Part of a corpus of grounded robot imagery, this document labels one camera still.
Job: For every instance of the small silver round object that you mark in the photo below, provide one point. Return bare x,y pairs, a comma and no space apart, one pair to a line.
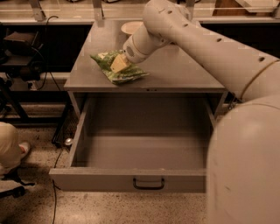
68,142

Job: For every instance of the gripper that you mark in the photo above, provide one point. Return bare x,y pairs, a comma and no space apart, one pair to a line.
130,52

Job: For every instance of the person's leg in beige trousers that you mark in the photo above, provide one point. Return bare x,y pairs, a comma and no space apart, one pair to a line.
10,152

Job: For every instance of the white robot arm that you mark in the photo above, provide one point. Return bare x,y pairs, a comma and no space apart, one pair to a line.
243,162

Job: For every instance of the grey open top drawer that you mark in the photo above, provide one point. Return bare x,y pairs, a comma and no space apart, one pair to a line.
119,139

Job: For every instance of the black drawer handle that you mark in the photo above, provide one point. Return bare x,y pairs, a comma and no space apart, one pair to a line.
149,185

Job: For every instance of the black equipment on stand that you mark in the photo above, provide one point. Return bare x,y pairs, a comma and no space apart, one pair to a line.
21,55

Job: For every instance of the white shoe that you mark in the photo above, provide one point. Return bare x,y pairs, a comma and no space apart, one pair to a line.
25,148

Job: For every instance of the grey metal cabinet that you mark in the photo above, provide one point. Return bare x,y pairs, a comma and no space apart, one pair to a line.
169,70

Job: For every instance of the green jalapeno chip bag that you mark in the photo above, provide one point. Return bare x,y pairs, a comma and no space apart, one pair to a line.
105,59

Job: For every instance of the white bowl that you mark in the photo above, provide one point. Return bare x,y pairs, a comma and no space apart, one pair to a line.
130,28

